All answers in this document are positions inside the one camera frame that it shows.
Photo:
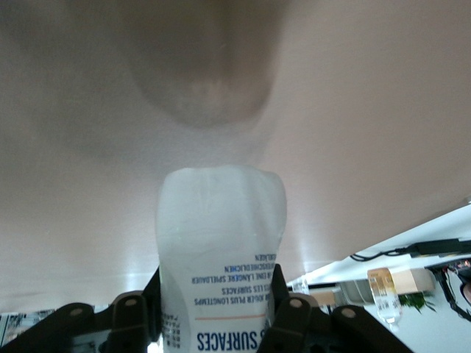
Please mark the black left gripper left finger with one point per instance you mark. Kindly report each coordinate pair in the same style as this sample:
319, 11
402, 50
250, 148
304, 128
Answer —
125, 323

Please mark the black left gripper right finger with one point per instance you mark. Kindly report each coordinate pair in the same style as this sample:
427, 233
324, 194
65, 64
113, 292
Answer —
298, 323

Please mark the white blue tennis ball can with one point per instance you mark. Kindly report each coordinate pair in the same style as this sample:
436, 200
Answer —
221, 228

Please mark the light wooden box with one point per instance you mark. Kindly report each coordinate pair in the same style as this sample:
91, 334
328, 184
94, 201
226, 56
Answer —
324, 298

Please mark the white plastic bin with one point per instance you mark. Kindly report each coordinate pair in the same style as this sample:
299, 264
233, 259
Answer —
355, 292

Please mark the clear bottle yellow label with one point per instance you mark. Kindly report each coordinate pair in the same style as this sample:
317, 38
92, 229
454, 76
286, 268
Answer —
384, 294

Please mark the green plant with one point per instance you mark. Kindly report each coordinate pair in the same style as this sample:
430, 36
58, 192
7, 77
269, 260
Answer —
416, 303

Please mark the wooden block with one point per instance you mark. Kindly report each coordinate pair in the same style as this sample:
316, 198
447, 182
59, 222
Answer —
412, 280

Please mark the black articulated holder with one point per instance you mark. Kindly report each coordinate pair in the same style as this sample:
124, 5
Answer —
443, 287

